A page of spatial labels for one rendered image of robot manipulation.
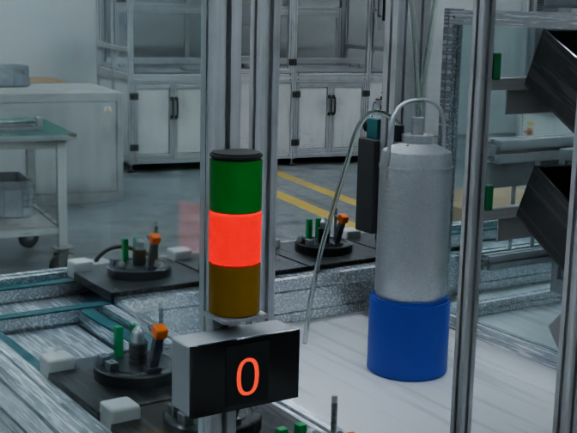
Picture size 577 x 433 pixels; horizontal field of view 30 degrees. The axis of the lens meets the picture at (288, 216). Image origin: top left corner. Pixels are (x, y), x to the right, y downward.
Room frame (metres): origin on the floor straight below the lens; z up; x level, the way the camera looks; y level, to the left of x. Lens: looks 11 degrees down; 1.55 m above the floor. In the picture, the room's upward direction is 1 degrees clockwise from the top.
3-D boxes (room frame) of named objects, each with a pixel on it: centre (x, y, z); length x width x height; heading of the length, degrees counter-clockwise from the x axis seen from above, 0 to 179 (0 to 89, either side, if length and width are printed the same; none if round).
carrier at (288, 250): (2.55, -0.09, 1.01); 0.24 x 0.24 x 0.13; 33
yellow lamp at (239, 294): (1.01, 0.05, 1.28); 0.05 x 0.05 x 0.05
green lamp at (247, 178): (1.01, 0.05, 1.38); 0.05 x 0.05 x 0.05
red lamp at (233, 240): (1.01, 0.05, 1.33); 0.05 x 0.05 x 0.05
